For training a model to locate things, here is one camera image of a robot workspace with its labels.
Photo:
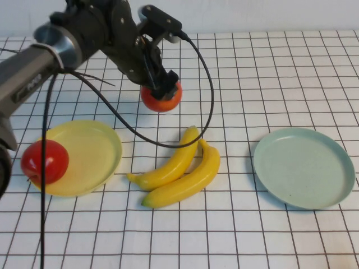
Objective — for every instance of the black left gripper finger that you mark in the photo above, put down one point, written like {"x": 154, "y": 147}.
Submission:
{"x": 171, "y": 82}
{"x": 159, "y": 93}

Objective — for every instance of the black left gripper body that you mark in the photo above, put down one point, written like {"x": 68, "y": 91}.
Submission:
{"x": 129, "y": 47}

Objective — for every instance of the red apple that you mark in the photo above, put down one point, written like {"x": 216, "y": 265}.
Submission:
{"x": 57, "y": 162}
{"x": 162, "y": 106}

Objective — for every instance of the yellow banana with green tip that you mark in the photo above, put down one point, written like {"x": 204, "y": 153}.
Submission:
{"x": 185, "y": 187}

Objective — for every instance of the grey and black left arm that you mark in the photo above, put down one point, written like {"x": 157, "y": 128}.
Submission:
{"x": 28, "y": 75}

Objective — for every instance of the yellow round plate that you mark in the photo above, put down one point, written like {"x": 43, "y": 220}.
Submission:
{"x": 89, "y": 157}

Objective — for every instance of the light green round plate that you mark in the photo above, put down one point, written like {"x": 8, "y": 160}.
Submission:
{"x": 303, "y": 171}

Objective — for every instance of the white grid-checked tablecloth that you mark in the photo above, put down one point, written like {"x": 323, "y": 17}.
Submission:
{"x": 224, "y": 238}

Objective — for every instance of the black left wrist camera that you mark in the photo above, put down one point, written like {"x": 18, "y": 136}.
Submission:
{"x": 161, "y": 21}

